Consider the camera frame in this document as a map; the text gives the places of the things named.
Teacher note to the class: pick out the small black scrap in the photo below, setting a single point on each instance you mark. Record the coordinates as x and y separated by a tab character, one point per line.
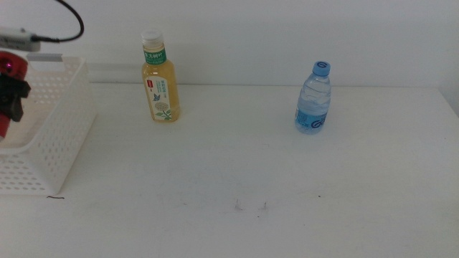
55	197

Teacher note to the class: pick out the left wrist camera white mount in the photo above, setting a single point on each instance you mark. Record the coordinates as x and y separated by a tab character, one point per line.
18	41

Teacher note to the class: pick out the clear water bottle blue cap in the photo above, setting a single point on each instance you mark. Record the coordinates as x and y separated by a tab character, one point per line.
312	104

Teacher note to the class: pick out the red soda can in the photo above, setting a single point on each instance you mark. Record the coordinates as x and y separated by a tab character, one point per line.
14	64

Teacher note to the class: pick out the white perforated plastic basket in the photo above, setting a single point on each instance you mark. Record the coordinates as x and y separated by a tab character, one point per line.
57	143

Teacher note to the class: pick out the yellow tea bottle green label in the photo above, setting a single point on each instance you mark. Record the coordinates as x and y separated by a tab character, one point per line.
161	86

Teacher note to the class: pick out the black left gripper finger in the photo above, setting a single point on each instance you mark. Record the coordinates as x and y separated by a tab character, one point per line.
12	95

